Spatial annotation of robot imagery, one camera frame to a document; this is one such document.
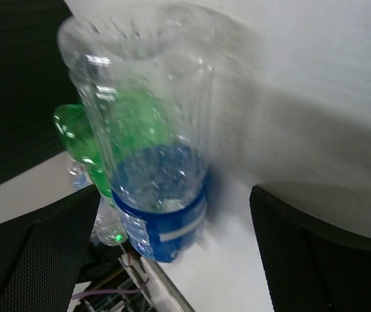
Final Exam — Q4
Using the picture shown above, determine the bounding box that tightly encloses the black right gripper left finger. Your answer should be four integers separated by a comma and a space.
0, 186, 100, 311

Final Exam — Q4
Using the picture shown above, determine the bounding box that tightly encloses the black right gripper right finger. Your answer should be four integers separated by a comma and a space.
249, 186, 371, 311

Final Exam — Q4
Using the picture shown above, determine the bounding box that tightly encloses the green plastic soda bottle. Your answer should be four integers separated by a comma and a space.
53, 92, 171, 199

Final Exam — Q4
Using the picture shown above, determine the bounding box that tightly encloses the clear water bottle blue label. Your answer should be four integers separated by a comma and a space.
67, 159, 90, 191

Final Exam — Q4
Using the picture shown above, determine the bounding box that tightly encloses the black plastic waste bin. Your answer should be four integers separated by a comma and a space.
0, 1, 77, 184

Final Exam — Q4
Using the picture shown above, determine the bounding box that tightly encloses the clear unlabelled water bottle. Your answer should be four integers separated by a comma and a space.
92, 196, 128, 246

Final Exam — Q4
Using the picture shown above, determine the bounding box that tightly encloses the aluminium table front rail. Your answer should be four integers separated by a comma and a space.
118, 244, 195, 312

